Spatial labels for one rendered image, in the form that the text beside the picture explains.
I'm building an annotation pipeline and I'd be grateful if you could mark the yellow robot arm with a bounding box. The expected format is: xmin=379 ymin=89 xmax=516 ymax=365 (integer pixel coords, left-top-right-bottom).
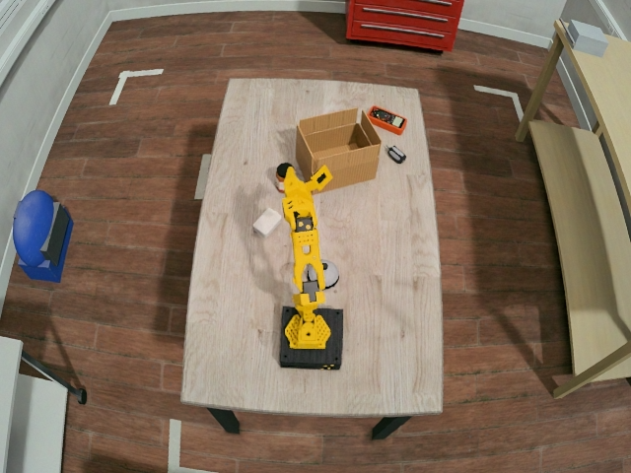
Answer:
xmin=282 ymin=196 xmax=330 ymax=349

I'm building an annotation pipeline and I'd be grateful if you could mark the white lidded storage box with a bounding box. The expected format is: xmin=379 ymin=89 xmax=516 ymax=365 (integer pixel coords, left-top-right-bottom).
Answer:
xmin=253 ymin=209 xmax=282 ymax=238

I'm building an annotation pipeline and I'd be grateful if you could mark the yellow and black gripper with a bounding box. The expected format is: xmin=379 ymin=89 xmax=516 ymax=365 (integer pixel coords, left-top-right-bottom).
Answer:
xmin=284 ymin=166 xmax=332 ymax=203

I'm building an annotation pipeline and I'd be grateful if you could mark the paprika spice jar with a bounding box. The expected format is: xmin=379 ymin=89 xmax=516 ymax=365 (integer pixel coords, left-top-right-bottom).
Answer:
xmin=276 ymin=163 xmax=294 ymax=193

